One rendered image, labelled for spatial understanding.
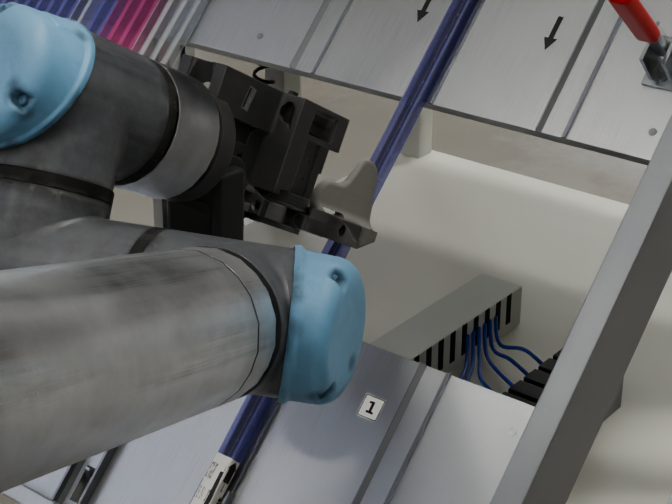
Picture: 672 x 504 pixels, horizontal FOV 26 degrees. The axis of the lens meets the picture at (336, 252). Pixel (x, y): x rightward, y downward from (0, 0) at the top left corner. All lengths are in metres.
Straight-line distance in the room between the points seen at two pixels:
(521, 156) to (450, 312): 2.22
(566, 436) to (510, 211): 0.88
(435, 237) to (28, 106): 1.01
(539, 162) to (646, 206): 2.66
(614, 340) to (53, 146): 0.38
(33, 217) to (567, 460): 0.38
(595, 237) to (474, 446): 0.82
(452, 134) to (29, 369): 3.32
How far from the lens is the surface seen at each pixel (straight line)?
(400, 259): 1.64
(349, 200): 0.97
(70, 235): 0.74
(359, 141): 3.70
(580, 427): 0.93
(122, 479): 1.05
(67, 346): 0.50
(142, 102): 0.79
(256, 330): 0.65
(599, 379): 0.94
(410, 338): 1.39
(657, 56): 1.00
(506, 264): 1.64
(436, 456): 0.94
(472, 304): 1.45
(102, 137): 0.77
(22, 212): 0.75
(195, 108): 0.82
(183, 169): 0.83
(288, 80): 1.67
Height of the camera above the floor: 1.33
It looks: 25 degrees down
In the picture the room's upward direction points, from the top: straight up
